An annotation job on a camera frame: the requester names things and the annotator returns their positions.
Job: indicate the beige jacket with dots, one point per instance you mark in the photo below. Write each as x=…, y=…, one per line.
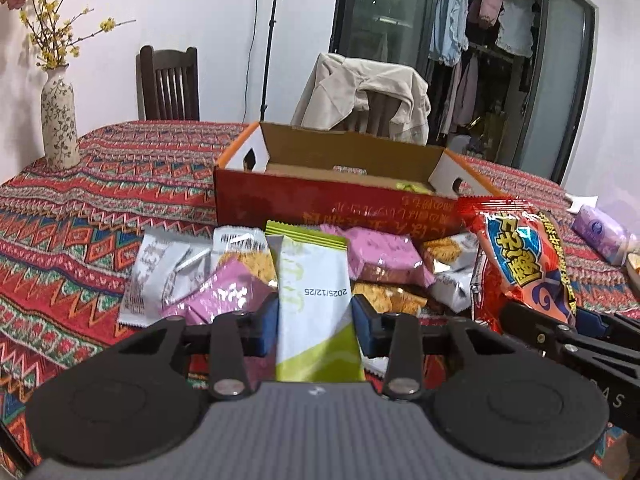
x=340, y=90

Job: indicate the green white snack packet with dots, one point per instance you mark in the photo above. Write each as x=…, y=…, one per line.
x=310, y=310

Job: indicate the pink snack packet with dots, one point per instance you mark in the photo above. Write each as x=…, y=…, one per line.
x=220, y=295
x=380, y=255

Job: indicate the white hanging garment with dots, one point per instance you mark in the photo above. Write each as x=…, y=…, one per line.
x=515, y=25

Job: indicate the light blue hanging garment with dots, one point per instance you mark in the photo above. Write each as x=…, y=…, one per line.
x=449, y=15

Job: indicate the red snack bag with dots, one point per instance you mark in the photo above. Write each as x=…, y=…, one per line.
x=520, y=260

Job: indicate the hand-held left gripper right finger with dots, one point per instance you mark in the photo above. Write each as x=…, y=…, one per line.
x=364, y=327

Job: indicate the mauve hanging garment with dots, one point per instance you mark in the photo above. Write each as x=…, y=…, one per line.
x=462, y=92

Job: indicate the floral ceramic vase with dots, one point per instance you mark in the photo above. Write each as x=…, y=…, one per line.
x=60, y=120

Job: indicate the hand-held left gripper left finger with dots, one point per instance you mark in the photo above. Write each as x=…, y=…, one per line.
x=264, y=325

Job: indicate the grey white snack packet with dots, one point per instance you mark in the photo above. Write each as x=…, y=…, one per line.
x=150, y=275

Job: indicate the studio light stand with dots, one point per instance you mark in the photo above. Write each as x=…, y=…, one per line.
x=270, y=35

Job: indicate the yellow flower branches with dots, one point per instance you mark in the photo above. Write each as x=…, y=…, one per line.
x=50, y=35

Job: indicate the dark wooden chair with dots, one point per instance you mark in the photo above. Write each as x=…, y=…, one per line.
x=167, y=85

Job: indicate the white paper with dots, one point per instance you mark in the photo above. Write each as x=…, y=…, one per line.
x=580, y=201

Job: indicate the purple tissue pack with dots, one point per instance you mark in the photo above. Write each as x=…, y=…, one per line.
x=600, y=232

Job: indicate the red cardboard box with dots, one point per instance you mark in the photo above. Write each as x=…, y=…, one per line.
x=300, y=195

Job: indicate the glass sliding door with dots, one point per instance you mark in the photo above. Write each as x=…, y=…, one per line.
x=390, y=10

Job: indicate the pink hanging garment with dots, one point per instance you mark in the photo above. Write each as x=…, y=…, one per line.
x=487, y=2

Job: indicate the white yellow cracker packet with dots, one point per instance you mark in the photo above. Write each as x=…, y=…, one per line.
x=245, y=255

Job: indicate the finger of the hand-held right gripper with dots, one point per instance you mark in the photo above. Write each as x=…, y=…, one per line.
x=592, y=323
x=530, y=321

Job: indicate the brown wooden chair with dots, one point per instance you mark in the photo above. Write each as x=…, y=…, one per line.
x=372, y=115

